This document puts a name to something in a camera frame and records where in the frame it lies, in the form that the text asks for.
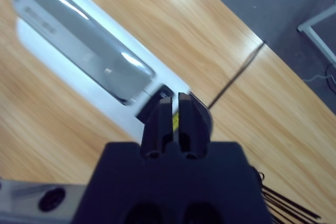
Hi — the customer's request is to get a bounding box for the black power cable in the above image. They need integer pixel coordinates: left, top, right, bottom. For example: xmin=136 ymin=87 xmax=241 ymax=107
xmin=208 ymin=40 xmax=267 ymax=111

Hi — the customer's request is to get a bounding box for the white capsule coffee machine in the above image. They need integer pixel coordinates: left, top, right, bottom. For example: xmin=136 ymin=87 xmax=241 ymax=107
xmin=12 ymin=0 xmax=192 ymax=141

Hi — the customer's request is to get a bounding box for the black capsule stand with rods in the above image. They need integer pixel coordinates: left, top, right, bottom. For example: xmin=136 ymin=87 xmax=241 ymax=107
xmin=258 ymin=171 xmax=322 ymax=224

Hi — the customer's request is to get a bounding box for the white frame leg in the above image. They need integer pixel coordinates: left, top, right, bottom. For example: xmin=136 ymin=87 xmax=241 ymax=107
xmin=297 ymin=5 xmax=336 ymax=67

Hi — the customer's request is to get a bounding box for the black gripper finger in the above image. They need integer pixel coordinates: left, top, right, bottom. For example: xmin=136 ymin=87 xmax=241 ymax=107
xmin=177 ymin=92 xmax=214 ymax=159
xmin=140 ymin=97 xmax=174 ymax=159

